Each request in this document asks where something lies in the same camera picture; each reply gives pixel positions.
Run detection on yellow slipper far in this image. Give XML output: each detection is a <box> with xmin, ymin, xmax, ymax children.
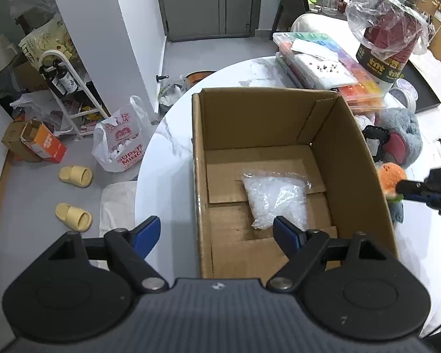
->
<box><xmin>59</xmin><ymin>165</ymin><xmax>93</xmax><ymax>188</ymax></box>

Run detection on clear bag of white filling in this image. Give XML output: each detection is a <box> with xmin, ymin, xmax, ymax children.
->
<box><xmin>241</xmin><ymin>170</ymin><xmax>312</xmax><ymax>231</ymax></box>

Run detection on yellow slipper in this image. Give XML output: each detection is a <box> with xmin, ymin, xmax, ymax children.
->
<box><xmin>59</xmin><ymin>165</ymin><xmax>93</xmax><ymax>188</ymax></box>
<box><xmin>55</xmin><ymin>202</ymin><xmax>93</xmax><ymax>233</ymax></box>

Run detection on white metal rack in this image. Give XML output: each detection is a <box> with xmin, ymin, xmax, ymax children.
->
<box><xmin>38</xmin><ymin>49</ymin><xmax>109</xmax><ymax>139</ymax></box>

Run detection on white bead pegboard pad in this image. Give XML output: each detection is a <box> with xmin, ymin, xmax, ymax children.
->
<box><xmin>293</xmin><ymin>54</ymin><xmax>358</xmax><ymax>90</ymax></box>

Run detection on black rectangular tray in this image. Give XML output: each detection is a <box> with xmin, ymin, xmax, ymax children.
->
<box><xmin>402</xmin><ymin>61</ymin><xmax>441</xmax><ymax>113</ymax></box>

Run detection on orange watermelon slice plush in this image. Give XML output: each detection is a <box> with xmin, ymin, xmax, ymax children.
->
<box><xmin>377</xmin><ymin>163</ymin><xmax>406</xmax><ymax>202</ymax></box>

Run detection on white red printed plastic bag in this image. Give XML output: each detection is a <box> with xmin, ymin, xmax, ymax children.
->
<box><xmin>92</xmin><ymin>96</ymin><xmax>157</xmax><ymax>173</ymax></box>

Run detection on brown cardboard box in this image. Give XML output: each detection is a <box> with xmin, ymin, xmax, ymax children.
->
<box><xmin>192</xmin><ymin>88</ymin><xmax>397</xmax><ymax>281</ymax></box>

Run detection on rainbow bead organizer box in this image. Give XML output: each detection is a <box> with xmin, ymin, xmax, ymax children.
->
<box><xmin>273</xmin><ymin>32</ymin><xmax>385</xmax><ymax>114</ymax></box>

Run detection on red snack canister in plastic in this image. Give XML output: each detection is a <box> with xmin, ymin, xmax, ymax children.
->
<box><xmin>345</xmin><ymin>0</ymin><xmax>429</xmax><ymax>93</ymax></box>

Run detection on dark wine bottle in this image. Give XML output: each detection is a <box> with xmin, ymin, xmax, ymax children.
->
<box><xmin>53</xmin><ymin>59</ymin><xmax>78</xmax><ymax>94</ymax></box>

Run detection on orange cardboard carton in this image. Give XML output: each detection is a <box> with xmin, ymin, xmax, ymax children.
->
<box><xmin>20</xmin><ymin>119</ymin><xmax>67</xmax><ymax>163</ymax></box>

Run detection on grey fluffy plush toy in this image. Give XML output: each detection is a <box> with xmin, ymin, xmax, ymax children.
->
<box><xmin>375</xmin><ymin>108</ymin><xmax>423</xmax><ymax>170</ymax></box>

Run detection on yellow slipper near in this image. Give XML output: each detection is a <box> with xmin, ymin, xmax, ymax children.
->
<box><xmin>55</xmin><ymin>202</ymin><xmax>93</xmax><ymax>233</ymax></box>

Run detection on round tin with patterned lid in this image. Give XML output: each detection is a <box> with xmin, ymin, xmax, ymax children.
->
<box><xmin>389</xmin><ymin>78</ymin><xmax>419</xmax><ymax>113</ymax></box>

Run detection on grey cabinet doors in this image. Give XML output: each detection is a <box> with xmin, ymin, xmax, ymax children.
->
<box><xmin>158</xmin><ymin>0</ymin><xmax>261</xmax><ymax>42</ymax></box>

